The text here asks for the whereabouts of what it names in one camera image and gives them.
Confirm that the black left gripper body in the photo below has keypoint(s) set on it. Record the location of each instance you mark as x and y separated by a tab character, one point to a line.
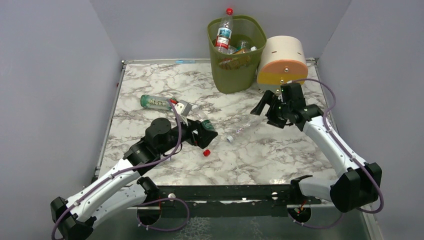
193	131

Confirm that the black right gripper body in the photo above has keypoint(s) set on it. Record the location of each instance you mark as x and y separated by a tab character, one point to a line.
275	110

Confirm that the clear unlabelled bottle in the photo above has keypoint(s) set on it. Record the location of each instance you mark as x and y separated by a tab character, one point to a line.
248	123

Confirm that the brown red tea bottle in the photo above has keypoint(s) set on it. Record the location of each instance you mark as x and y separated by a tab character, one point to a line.
241	60

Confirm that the green white label water bottle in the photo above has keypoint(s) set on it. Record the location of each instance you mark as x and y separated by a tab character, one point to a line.
243	44

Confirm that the red label water bottle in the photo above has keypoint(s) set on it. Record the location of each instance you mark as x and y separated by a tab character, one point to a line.
224	32

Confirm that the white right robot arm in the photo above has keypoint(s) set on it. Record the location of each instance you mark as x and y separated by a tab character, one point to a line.
358	183

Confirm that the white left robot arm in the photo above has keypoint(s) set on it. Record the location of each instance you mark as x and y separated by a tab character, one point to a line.
126	184

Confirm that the green ribbed plastic bin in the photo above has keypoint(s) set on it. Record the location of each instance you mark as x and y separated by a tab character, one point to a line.
233	73

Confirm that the red label bottle red cap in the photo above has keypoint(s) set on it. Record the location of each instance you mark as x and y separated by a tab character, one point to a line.
206	153

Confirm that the green Cestbon label water bottle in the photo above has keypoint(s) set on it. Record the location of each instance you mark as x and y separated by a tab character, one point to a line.
201	116

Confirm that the green bottle back left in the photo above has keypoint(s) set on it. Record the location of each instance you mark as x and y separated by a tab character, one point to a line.
157	102

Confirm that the round drawer box gold knobs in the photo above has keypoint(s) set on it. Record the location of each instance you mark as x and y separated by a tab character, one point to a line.
282	61

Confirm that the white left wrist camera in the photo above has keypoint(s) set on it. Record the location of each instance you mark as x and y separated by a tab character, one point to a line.
183	109

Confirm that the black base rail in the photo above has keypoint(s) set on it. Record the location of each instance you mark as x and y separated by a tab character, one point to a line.
216	201

